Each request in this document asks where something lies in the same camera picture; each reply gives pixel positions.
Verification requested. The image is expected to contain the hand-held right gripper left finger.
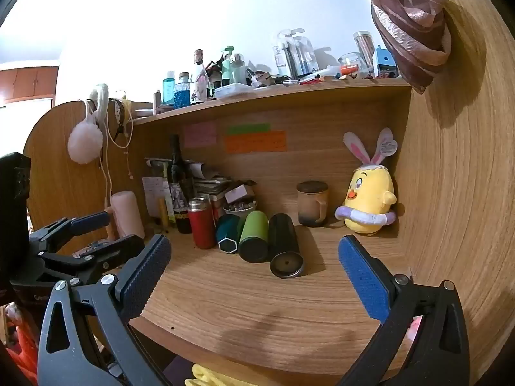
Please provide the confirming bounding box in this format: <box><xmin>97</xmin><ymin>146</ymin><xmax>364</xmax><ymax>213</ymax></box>
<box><xmin>37</xmin><ymin>234</ymin><xmax>173</xmax><ymax>386</ymax></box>

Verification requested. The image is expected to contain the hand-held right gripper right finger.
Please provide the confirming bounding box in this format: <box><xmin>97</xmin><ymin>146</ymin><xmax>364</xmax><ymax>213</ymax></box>
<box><xmin>336</xmin><ymin>234</ymin><xmax>471</xmax><ymax>386</ymax></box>

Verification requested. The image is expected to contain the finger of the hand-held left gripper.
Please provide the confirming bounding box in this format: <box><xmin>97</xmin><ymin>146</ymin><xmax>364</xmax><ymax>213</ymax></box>
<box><xmin>38</xmin><ymin>234</ymin><xmax>146</xmax><ymax>287</ymax></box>
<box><xmin>29</xmin><ymin>211</ymin><xmax>112</xmax><ymax>252</ymax></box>

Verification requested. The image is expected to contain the black cup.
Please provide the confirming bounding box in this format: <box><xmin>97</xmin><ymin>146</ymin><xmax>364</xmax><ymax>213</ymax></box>
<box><xmin>268</xmin><ymin>213</ymin><xmax>305</xmax><ymax>279</ymax></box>

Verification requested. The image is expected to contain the pink cylinder cup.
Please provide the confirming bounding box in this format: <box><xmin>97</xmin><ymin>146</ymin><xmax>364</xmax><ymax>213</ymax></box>
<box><xmin>109</xmin><ymin>191</ymin><xmax>145</xmax><ymax>240</ymax></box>

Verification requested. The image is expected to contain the red thermos cup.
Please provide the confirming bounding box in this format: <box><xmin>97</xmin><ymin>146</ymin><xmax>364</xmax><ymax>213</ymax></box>
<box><xmin>188</xmin><ymin>196</ymin><xmax>217</xmax><ymax>250</ymax></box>

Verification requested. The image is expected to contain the teal cup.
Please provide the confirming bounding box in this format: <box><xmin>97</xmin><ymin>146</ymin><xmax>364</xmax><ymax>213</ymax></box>
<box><xmin>215</xmin><ymin>214</ymin><xmax>242</xmax><ymax>255</ymax></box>

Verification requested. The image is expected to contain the green cup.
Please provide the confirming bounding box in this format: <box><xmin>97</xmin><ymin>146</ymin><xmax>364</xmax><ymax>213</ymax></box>
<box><xmin>237</xmin><ymin>210</ymin><xmax>269</xmax><ymax>263</ymax></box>

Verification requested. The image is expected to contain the white note card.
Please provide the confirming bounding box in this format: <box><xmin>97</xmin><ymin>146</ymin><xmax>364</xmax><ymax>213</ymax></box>
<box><xmin>142</xmin><ymin>176</ymin><xmax>172</xmax><ymax>218</ymax></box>

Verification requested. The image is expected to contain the pink fluffy pompom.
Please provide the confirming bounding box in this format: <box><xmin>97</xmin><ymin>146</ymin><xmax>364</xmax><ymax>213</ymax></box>
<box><xmin>67</xmin><ymin>122</ymin><xmax>104</xmax><ymax>165</ymax></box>

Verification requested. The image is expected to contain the yellow chick plush toy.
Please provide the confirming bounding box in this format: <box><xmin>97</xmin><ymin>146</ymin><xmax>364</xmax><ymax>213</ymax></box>
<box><xmin>335</xmin><ymin>127</ymin><xmax>399</xmax><ymax>237</ymax></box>

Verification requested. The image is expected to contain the brown mug with lid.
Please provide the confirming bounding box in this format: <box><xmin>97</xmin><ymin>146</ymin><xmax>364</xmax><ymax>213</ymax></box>
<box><xmin>297</xmin><ymin>181</ymin><xmax>329</xmax><ymax>228</ymax></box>

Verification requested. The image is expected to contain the dark wine bottle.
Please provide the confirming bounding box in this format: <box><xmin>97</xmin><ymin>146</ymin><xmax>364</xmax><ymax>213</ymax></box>
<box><xmin>167</xmin><ymin>134</ymin><xmax>194</xmax><ymax>234</ymax></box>

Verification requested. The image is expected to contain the stack of books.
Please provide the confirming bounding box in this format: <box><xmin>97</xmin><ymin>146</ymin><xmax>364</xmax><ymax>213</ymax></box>
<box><xmin>193</xmin><ymin>163</ymin><xmax>235</xmax><ymax>202</ymax></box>

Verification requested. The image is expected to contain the black dotted headband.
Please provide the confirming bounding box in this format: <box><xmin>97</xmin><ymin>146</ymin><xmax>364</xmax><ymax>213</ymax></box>
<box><xmin>110</xmin><ymin>98</ymin><xmax>128</xmax><ymax>146</ymax></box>

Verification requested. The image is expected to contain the wooden desk hutch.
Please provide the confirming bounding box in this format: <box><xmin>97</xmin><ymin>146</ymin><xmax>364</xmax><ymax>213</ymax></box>
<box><xmin>22</xmin><ymin>0</ymin><xmax>515</xmax><ymax>386</ymax></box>

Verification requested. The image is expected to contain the yellow headband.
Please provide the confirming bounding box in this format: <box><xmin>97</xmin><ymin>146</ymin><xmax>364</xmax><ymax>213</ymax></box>
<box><xmin>121</xmin><ymin>94</ymin><xmax>135</xmax><ymax>137</ymax></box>

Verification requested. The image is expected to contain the small bowl of trinkets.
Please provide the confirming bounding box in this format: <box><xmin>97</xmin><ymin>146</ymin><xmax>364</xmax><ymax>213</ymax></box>
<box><xmin>222</xmin><ymin>200</ymin><xmax>257</xmax><ymax>220</ymax></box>

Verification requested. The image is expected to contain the yellow cloth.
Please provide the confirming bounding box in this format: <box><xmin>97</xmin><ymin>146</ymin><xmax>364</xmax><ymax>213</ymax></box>
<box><xmin>184</xmin><ymin>363</ymin><xmax>251</xmax><ymax>386</ymax></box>

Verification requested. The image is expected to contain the white fuzzy headband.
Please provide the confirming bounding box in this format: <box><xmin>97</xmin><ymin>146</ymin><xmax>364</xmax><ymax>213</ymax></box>
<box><xmin>86</xmin><ymin>84</ymin><xmax>110</xmax><ymax>124</ymax></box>

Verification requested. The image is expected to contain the small brown white box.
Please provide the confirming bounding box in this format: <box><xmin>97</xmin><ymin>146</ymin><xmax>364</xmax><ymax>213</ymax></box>
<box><xmin>224</xmin><ymin>184</ymin><xmax>257</xmax><ymax>204</ymax></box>

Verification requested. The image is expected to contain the orange cloth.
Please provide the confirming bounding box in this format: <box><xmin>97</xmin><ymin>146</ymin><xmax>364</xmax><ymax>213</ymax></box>
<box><xmin>0</xmin><ymin>305</ymin><xmax>42</xmax><ymax>383</ymax></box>

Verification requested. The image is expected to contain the pink sticky note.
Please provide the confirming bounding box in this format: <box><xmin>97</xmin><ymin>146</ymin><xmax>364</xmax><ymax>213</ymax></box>
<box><xmin>183</xmin><ymin>123</ymin><xmax>218</xmax><ymax>148</ymax></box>

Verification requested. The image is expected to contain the teal liquid bottle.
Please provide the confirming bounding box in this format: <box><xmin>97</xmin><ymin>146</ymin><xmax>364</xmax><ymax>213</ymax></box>
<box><xmin>163</xmin><ymin>71</ymin><xmax>176</xmax><ymax>107</ymax></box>

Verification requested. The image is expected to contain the blue bead bottle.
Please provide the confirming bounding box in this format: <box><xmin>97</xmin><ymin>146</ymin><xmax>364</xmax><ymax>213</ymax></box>
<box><xmin>174</xmin><ymin>72</ymin><xmax>191</xmax><ymax>109</ymax></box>

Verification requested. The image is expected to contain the orange sticky note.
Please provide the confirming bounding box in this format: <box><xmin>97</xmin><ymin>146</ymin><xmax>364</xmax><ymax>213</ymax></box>
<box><xmin>224</xmin><ymin>131</ymin><xmax>288</xmax><ymax>154</ymax></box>

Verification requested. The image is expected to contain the green sticky note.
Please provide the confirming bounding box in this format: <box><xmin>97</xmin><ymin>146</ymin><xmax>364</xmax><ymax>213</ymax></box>
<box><xmin>227</xmin><ymin>124</ymin><xmax>270</xmax><ymax>136</ymax></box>

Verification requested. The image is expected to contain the clear bottle with cork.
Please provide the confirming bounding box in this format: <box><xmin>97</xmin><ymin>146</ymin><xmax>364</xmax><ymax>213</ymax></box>
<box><xmin>190</xmin><ymin>49</ymin><xmax>210</xmax><ymax>104</ymax></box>

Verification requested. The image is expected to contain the white plastic box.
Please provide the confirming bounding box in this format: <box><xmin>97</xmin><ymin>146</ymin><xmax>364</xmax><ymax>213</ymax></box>
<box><xmin>213</xmin><ymin>83</ymin><xmax>258</xmax><ymax>100</ymax></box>

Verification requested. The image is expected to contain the green pump bottle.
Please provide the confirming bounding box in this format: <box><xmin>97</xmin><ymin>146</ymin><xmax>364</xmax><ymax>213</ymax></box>
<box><xmin>221</xmin><ymin>46</ymin><xmax>236</xmax><ymax>86</ymax></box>

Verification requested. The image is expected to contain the mint green bottle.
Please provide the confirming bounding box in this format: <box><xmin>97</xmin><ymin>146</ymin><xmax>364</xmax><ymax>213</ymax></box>
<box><xmin>230</xmin><ymin>53</ymin><xmax>246</xmax><ymax>85</ymax></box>

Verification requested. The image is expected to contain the round glass jar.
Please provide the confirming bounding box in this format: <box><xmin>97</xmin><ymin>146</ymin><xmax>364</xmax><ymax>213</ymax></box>
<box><xmin>338</xmin><ymin>52</ymin><xmax>369</xmax><ymax>80</ymax></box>

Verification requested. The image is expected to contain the blue white carton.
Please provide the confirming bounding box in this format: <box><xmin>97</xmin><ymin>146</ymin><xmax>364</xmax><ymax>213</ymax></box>
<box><xmin>372</xmin><ymin>45</ymin><xmax>399</xmax><ymax>78</ymax></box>

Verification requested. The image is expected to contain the tall glass jar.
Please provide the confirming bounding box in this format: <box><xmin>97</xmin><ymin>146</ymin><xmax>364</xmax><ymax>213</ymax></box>
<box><xmin>353</xmin><ymin>31</ymin><xmax>377</xmax><ymax>77</ymax></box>

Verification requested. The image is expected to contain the clear toothbrush package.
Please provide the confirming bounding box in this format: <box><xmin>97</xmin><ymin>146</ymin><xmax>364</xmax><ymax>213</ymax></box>
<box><xmin>274</xmin><ymin>28</ymin><xmax>321</xmax><ymax>78</ymax></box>

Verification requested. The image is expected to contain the brown pink sheer scarf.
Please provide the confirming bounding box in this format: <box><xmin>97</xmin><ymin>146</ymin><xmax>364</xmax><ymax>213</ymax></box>
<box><xmin>324</xmin><ymin>0</ymin><xmax>454</xmax><ymax>96</ymax></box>

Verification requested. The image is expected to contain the white cord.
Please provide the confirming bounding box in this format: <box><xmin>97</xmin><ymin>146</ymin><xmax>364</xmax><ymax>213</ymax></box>
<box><xmin>98</xmin><ymin>121</ymin><xmax>134</xmax><ymax>207</ymax></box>

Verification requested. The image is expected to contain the wooden wall cabinet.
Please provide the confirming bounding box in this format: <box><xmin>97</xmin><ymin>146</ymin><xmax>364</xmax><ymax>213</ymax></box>
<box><xmin>0</xmin><ymin>64</ymin><xmax>59</xmax><ymax>106</ymax></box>

